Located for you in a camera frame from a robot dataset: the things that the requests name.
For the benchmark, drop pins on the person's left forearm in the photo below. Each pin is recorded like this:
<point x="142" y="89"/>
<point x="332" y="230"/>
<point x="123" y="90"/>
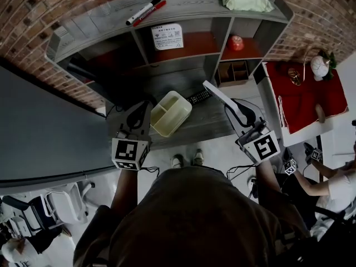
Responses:
<point x="125" y="188"/>

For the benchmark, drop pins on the beige wooden figure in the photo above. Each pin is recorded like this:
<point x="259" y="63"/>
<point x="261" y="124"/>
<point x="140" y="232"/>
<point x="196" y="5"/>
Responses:
<point x="320" y="113"/>

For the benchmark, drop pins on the white globe lamp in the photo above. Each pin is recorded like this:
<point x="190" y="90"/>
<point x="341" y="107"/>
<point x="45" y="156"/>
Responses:
<point x="318" y="67"/>

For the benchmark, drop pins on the black marker pen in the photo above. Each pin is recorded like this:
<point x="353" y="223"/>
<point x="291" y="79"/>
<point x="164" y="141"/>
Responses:
<point x="143" y="11"/>

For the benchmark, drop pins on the gold dish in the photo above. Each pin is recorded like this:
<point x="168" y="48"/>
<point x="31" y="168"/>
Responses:
<point x="294" y="76"/>

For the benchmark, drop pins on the person's left shoe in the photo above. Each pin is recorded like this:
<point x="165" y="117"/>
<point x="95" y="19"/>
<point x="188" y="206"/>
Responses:
<point x="178" y="161"/>

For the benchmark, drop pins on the grey wooden desk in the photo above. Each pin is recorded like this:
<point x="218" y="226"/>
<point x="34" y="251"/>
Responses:
<point x="205" y="121"/>

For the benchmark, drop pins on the black desk lamp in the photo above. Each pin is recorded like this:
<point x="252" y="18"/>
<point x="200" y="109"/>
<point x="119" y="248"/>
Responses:
<point x="119" y="90"/>

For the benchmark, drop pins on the green potted plant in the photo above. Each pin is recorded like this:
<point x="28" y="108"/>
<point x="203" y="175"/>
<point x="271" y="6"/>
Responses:
<point x="331" y="63"/>

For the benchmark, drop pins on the red apple ornament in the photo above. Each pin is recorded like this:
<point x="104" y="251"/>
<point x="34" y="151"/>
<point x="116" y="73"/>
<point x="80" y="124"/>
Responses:
<point x="235" y="42"/>

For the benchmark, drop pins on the white office chair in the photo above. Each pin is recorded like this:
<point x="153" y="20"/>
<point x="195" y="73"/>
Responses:
<point x="66" y="204"/>

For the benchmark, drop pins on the person's torso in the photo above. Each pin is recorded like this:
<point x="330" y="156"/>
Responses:
<point x="194" y="224"/>

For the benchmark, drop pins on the cream desk organizer box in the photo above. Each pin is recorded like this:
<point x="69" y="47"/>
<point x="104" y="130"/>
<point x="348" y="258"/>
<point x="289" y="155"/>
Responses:
<point x="169" y="118"/>

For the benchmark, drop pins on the grey refrigerator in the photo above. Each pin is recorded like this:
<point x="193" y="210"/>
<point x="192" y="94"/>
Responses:
<point x="47" y="126"/>

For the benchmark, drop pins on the person's shoe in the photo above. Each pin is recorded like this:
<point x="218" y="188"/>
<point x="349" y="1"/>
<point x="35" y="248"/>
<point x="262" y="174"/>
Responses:
<point x="178" y="161"/>
<point x="198" y="157"/>

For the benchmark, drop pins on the clear acrylic holder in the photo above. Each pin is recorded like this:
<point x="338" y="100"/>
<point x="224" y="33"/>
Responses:
<point x="100" y="10"/>

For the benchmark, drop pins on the black chair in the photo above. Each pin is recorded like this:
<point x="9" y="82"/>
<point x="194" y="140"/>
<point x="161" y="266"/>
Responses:
<point x="30" y="215"/>

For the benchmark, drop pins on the person's right shoe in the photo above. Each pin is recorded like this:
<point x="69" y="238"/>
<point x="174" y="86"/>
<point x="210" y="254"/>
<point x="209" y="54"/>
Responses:
<point x="198" y="157"/>

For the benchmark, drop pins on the wooden desk organizer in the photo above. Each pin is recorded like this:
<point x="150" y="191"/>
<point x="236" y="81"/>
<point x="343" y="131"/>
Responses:
<point x="232" y="75"/>

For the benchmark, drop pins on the person's right forearm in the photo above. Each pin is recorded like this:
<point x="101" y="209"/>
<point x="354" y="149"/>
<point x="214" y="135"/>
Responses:
<point x="267" y="179"/>

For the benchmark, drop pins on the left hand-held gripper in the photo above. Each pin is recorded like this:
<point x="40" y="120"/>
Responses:
<point x="126" y="153"/>

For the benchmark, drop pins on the white notice card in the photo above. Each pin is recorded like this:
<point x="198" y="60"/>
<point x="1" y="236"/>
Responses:
<point x="167" y="36"/>

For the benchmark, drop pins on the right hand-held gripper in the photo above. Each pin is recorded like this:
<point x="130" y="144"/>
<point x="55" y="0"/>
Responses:
<point x="265" y="147"/>

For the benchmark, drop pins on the grey wooden shelf unit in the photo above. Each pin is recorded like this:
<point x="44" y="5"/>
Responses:
<point x="194" y="1"/>

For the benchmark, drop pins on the black remote control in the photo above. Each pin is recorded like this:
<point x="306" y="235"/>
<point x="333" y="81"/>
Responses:
<point x="198" y="96"/>

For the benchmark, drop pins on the red marker pen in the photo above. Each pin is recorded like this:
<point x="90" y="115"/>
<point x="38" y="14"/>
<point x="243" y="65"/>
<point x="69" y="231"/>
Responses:
<point x="150" y="13"/>

